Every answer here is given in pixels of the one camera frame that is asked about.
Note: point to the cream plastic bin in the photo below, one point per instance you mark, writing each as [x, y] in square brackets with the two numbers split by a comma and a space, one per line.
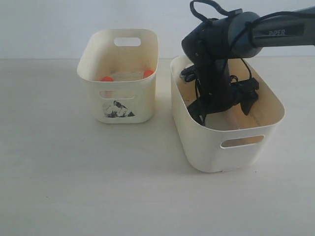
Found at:
[123, 54]
[214, 147]

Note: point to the blue-capped tube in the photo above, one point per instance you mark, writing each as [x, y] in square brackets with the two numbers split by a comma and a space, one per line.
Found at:
[236, 120]

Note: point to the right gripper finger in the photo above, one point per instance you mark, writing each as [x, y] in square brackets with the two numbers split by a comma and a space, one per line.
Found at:
[248, 101]

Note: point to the orange-capped tube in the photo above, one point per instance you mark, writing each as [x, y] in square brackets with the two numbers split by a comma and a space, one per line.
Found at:
[147, 73]

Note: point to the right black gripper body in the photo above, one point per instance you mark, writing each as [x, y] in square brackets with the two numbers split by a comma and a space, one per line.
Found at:
[216, 90]

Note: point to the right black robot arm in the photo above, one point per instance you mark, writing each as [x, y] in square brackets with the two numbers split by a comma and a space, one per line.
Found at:
[237, 35]

